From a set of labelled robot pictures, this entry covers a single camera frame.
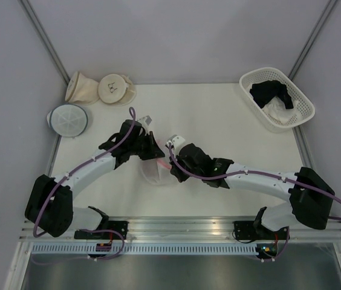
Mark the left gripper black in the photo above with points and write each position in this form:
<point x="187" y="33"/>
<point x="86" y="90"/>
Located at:
<point x="153" y="151"/>

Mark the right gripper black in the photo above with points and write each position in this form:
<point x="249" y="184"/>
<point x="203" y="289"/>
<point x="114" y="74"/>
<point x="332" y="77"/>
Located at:
<point x="180" y="177"/>

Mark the pink-trimmed mesh laundry bag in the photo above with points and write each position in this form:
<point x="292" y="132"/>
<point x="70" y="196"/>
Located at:
<point x="158" y="171"/>

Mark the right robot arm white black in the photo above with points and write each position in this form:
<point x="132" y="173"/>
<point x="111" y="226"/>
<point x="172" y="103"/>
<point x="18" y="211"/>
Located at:
<point x="306" y="197"/>

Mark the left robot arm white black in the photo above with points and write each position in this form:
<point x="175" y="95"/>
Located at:
<point x="50" y="206"/>

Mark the beige laundry bag bra logo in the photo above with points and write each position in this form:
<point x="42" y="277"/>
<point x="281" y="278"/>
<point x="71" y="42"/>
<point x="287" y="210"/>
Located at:
<point x="116" y="90"/>

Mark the grey-trimmed mesh laundry bag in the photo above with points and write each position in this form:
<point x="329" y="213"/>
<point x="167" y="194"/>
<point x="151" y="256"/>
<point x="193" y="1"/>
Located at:
<point x="68" y="120"/>

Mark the beige laundry bag left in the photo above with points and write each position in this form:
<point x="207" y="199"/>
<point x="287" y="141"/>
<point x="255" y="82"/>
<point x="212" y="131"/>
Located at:
<point x="82" y="90"/>

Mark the black garment in basket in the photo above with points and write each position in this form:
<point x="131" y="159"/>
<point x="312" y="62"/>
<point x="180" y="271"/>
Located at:
<point x="266" y="91"/>

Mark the white garment in basket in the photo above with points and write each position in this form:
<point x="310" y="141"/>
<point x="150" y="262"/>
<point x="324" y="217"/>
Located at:
<point x="276" y="109"/>

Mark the white perforated plastic basket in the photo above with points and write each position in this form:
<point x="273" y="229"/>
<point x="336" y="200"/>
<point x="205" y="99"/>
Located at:
<point x="305" y="107"/>

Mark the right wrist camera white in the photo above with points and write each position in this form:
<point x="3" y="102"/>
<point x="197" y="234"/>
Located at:
<point x="175" y="142"/>

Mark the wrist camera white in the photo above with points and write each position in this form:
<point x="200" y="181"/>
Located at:
<point x="175" y="142"/>
<point x="146" y="122"/>

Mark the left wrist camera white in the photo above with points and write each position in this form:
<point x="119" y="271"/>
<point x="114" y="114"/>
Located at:
<point x="146" y="122"/>

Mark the aluminium mounting rail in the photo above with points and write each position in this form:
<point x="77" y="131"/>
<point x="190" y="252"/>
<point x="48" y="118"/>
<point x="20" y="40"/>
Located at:
<point x="212" y="229"/>

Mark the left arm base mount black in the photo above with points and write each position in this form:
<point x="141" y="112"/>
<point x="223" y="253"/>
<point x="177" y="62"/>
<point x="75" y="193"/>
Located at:
<point x="114" y="230"/>

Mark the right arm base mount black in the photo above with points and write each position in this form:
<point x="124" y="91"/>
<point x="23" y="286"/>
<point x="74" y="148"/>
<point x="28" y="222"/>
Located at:
<point x="245" y="232"/>

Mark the white slotted cable duct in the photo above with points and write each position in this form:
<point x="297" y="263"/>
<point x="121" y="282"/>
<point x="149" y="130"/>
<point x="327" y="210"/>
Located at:
<point x="136" y="248"/>

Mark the left aluminium frame post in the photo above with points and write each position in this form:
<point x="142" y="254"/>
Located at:
<point x="37" y="25"/>

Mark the aluminium frame post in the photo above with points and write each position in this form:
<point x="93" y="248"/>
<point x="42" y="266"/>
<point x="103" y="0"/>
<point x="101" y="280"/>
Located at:
<point x="312" y="38"/>
<point x="37" y="25"/>

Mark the right aluminium frame post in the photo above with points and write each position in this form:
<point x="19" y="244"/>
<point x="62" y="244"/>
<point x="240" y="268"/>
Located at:
<point x="312" y="38"/>

